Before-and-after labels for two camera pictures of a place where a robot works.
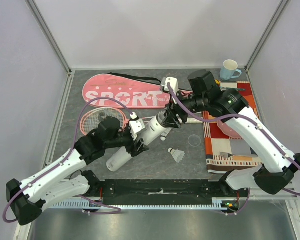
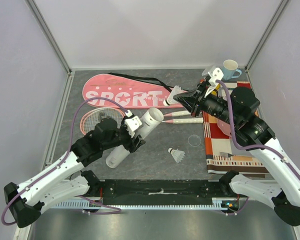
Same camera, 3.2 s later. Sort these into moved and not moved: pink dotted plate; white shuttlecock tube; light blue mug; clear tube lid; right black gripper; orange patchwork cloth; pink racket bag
Moved: right black gripper; white shuttlecock tube
Not moved: pink dotted plate; pink racket bag; orange patchwork cloth; clear tube lid; light blue mug
